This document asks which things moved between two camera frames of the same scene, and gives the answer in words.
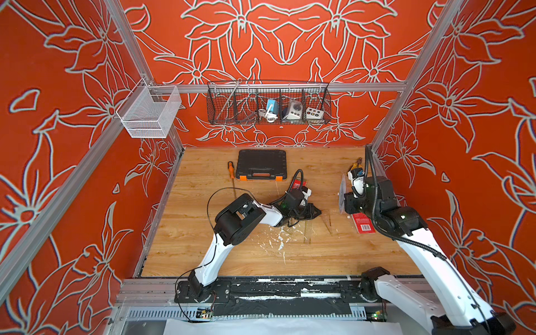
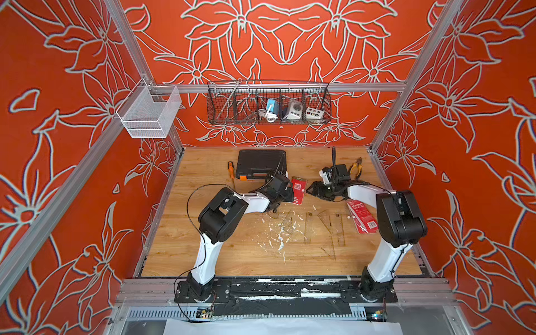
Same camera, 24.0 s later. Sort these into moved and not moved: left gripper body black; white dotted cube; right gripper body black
Moved: right gripper body black; left gripper body black
Not moved: white dotted cube
